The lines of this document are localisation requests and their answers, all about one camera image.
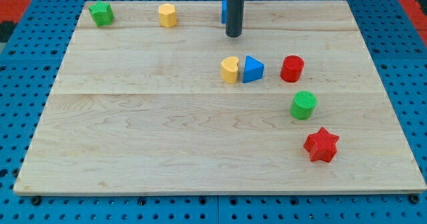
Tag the yellow hexagon block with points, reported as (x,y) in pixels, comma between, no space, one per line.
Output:
(167,15)

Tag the yellow heart block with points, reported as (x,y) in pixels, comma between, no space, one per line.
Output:
(229,69)

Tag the blue triangle block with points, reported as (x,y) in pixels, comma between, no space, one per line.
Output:
(253,69)

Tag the light wooden board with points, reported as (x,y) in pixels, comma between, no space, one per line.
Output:
(140,109)

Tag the red cylinder block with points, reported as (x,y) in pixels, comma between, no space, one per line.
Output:
(292,68)

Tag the green cylinder block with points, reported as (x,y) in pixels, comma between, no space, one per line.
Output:
(303,105)

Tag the blue cube block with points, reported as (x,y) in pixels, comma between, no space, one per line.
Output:
(223,12)

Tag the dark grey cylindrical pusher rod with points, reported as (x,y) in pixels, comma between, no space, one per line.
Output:
(234,17)

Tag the red star block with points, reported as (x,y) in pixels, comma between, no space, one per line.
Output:
(321,146)

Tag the green star block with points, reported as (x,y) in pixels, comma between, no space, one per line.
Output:
(101,13)

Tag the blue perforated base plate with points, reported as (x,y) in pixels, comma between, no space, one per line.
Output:
(29,64)

